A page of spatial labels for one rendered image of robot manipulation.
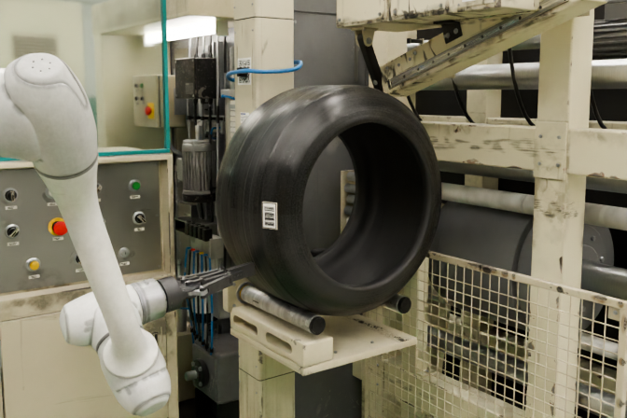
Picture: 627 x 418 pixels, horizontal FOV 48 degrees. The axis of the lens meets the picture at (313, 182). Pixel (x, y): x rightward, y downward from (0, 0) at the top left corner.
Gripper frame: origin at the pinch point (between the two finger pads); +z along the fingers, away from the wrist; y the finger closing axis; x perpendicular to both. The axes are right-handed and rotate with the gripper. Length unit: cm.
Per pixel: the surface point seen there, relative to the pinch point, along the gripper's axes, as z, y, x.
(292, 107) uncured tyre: 17.0, -4.0, -36.3
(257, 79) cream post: 27, 27, -42
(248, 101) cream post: 26, 31, -37
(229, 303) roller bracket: 8.2, 24.4, 16.6
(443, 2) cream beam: 54, -18, -57
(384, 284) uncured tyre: 33.0, -12.2, 10.0
